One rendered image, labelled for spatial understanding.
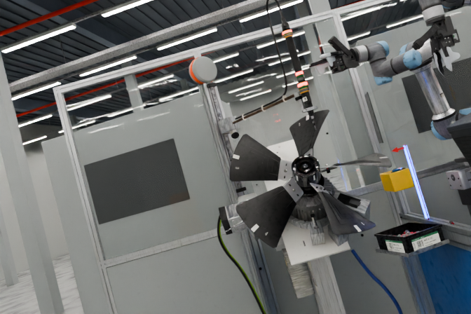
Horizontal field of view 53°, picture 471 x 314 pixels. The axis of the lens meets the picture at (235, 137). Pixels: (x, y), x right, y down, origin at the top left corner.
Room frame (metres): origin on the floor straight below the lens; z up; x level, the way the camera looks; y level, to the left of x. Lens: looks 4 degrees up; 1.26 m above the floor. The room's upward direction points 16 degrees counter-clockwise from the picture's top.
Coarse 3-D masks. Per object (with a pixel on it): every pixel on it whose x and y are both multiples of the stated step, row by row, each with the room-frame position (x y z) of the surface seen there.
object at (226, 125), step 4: (232, 116) 2.53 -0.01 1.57; (236, 116) 2.55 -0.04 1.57; (220, 120) 2.59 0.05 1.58; (224, 120) 2.53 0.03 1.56; (228, 120) 2.51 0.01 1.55; (232, 120) 2.53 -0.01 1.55; (220, 124) 2.57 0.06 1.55; (224, 124) 2.53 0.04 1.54; (228, 124) 2.51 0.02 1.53; (232, 124) 2.52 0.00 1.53; (236, 124) 2.54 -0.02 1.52; (220, 128) 2.58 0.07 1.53; (224, 128) 2.54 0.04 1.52; (228, 128) 2.51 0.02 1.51; (232, 128) 2.52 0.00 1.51; (236, 128) 2.53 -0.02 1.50; (224, 132) 2.56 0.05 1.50; (228, 132) 2.61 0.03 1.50
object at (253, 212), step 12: (276, 192) 1.98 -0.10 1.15; (240, 204) 1.94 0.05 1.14; (252, 204) 1.94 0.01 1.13; (264, 204) 1.95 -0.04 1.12; (276, 204) 1.97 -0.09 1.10; (288, 204) 1.99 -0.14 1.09; (240, 216) 1.93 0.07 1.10; (252, 216) 1.93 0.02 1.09; (264, 216) 1.94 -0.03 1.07; (276, 216) 1.96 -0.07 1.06; (288, 216) 1.99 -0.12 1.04; (264, 228) 1.93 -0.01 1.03; (276, 228) 1.95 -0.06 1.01; (264, 240) 1.91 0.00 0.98; (276, 240) 1.93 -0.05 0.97
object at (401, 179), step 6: (384, 174) 2.36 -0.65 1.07; (390, 174) 2.28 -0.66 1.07; (396, 174) 2.28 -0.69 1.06; (402, 174) 2.28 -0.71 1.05; (408, 174) 2.28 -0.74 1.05; (384, 180) 2.38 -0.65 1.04; (390, 180) 2.28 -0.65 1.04; (396, 180) 2.28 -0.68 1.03; (402, 180) 2.28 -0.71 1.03; (408, 180) 2.28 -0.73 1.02; (384, 186) 2.41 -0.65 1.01; (390, 186) 2.31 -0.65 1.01; (396, 186) 2.28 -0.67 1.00; (402, 186) 2.28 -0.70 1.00; (408, 186) 2.28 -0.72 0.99
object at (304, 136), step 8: (320, 112) 2.21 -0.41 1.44; (328, 112) 2.18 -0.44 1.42; (304, 120) 2.26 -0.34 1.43; (312, 120) 2.21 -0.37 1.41; (320, 120) 2.17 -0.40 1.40; (296, 128) 2.27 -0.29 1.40; (304, 128) 2.22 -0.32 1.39; (312, 128) 2.17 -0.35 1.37; (296, 136) 2.25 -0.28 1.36; (304, 136) 2.19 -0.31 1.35; (312, 136) 2.14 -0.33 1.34; (296, 144) 2.23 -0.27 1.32; (304, 144) 2.16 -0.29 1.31; (312, 144) 2.11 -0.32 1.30; (304, 152) 2.14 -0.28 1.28
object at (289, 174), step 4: (280, 164) 2.10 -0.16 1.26; (284, 164) 2.09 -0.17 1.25; (288, 164) 2.08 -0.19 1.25; (280, 168) 2.10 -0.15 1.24; (284, 168) 2.09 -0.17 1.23; (288, 168) 2.08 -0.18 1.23; (280, 172) 2.10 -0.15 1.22; (284, 172) 2.10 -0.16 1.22; (288, 172) 2.09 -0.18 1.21; (280, 176) 2.11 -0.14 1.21; (288, 176) 2.09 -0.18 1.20; (284, 180) 2.10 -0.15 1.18
